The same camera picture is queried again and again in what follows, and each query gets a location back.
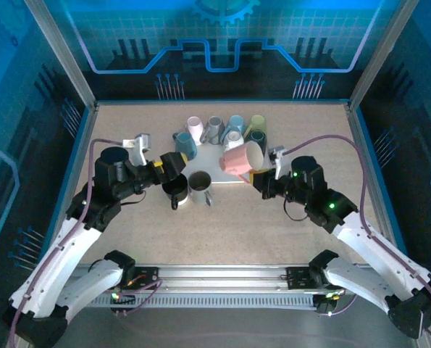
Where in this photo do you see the black mug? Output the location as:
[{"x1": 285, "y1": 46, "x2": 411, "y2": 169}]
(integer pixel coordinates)
[{"x1": 161, "y1": 173, "x2": 191, "y2": 211}]

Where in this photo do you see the teal blue mug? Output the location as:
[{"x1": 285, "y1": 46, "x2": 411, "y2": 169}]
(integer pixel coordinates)
[{"x1": 172, "y1": 130, "x2": 198, "y2": 160}]

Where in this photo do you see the salmon pink faceted mug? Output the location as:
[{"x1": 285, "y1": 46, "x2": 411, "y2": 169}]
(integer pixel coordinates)
[{"x1": 217, "y1": 140, "x2": 266, "y2": 184}]

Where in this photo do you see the grey plastic tray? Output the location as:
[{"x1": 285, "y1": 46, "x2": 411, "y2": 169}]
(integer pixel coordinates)
[{"x1": 180, "y1": 143, "x2": 274, "y2": 185}]

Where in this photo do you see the round grey mug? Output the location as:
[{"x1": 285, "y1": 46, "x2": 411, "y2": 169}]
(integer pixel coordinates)
[{"x1": 188, "y1": 170, "x2": 214, "y2": 207}]

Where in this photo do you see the dark green mug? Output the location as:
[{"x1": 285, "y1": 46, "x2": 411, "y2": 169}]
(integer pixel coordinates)
[{"x1": 244, "y1": 129, "x2": 269, "y2": 150}]

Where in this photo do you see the pale pink mug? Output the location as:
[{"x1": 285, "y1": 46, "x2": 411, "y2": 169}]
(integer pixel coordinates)
[{"x1": 185, "y1": 115, "x2": 206, "y2": 146}]

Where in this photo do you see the white faceted mug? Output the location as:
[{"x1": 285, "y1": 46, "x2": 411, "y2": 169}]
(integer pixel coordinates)
[{"x1": 222, "y1": 129, "x2": 244, "y2": 149}]

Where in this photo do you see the yellow-green mug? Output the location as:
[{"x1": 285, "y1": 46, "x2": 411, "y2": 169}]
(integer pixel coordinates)
[{"x1": 242, "y1": 114, "x2": 267, "y2": 137}]

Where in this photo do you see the dark grey faceted mug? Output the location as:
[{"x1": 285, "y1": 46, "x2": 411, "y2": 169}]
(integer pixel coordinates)
[{"x1": 199, "y1": 115, "x2": 226, "y2": 145}]

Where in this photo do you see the light blue mug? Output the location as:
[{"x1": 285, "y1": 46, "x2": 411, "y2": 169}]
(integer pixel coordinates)
[{"x1": 220, "y1": 115, "x2": 247, "y2": 141}]

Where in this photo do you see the aluminium frame rail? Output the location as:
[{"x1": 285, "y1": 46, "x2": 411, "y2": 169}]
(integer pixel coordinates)
[
  {"x1": 347, "y1": 103, "x2": 431, "y2": 348},
  {"x1": 4, "y1": 103, "x2": 100, "y2": 348}
]

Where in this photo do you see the thin black cable loop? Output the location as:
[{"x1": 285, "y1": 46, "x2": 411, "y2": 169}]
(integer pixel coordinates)
[{"x1": 283, "y1": 200, "x2": 309, "y2": 223}]

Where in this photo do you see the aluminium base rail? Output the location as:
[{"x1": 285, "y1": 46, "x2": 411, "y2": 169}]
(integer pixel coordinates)
[{"x1": 135, "y1": 265, "x2": 346, "y2": 291}]

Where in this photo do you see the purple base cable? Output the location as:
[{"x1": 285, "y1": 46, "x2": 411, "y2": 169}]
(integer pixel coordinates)
[
  {"x1": 318, "y1": 286, "x2": 361, "y2": 317},
  {"x1": 109, "y1": 278, "x2": 164, "y2": 317}
]

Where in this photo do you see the slotted grey cable duct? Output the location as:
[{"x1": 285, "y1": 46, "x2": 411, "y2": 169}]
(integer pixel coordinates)
[{"x1": 91, "y1": 292, "x2": 319, "y2": 309}]

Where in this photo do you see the aluminium frame post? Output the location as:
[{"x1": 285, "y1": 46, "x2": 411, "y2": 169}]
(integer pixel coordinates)
[
  {"x1": 347, "y1": 0, "x2": 417, "y2": 109},
  {"x1": 22, "y1": 0, "x2": 99, "y2": 109}
]

